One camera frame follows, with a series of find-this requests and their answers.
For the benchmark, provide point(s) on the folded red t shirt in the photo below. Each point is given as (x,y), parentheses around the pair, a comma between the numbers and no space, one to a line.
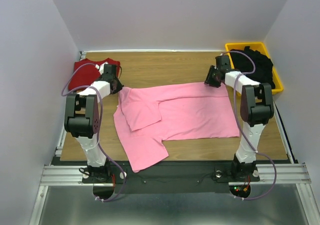
(86,75)

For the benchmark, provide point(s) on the pink t shirt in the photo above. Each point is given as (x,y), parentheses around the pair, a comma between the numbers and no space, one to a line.
(146,117)

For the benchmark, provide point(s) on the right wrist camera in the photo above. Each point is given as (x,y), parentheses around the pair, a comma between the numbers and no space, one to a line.
(223,63)

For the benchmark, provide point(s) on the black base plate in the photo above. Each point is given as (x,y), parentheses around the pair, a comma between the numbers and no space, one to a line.
(173,177)

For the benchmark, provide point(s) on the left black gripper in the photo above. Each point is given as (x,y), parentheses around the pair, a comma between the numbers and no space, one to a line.
(119,87)

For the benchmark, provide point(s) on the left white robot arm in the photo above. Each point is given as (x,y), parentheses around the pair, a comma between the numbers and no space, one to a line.
(83,117)

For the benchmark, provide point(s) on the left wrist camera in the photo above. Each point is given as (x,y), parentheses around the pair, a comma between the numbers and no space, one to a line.
(106,68)

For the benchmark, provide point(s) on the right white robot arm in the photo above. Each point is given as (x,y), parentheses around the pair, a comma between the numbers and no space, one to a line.
(256,109)

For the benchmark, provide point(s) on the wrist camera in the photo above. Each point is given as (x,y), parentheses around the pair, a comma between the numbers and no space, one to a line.
(106,68)
(223,63)

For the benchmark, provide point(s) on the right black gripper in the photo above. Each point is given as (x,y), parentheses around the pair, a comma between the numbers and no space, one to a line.
(209,79)

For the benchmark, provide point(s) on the aluminium frame rail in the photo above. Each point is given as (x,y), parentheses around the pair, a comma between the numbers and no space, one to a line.
(283,196)

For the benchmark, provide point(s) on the yellow plastic bin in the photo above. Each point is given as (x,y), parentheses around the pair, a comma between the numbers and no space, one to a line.
(260,46)

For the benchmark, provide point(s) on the black t shirts pile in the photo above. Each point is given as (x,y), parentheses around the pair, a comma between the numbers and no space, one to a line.
(263,65)

